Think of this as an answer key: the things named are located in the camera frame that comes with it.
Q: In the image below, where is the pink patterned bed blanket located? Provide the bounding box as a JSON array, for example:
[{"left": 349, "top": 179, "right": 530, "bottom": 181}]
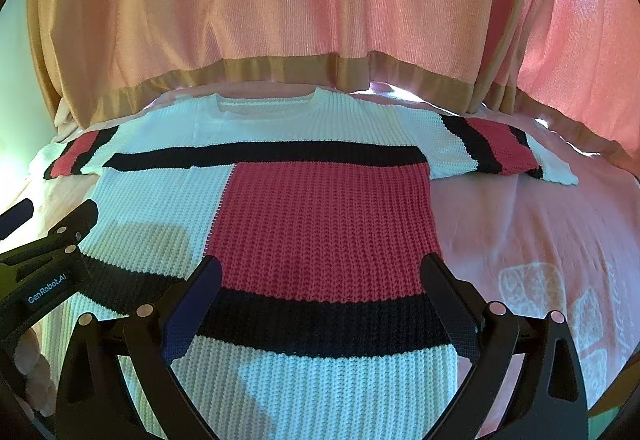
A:
[{"left": 8, "top": 83, "right": 640, "bottom": 440}]

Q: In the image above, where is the person's left hand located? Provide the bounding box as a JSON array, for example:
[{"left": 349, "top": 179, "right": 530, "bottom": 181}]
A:
[{"left": 12, "top": 328, "right": 56, "bottom": 420}]

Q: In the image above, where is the white red black knit sweater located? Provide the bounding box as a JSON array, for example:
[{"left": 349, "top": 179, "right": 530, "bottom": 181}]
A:
[{"left": 41, "top": 89, "right": 577, "bottom": 439}]

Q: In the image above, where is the pink curtain with tan hem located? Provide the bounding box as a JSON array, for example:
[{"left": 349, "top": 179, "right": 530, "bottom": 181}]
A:
[{"left": 27, "top": 0, "right": 639, "bottom": 172}]

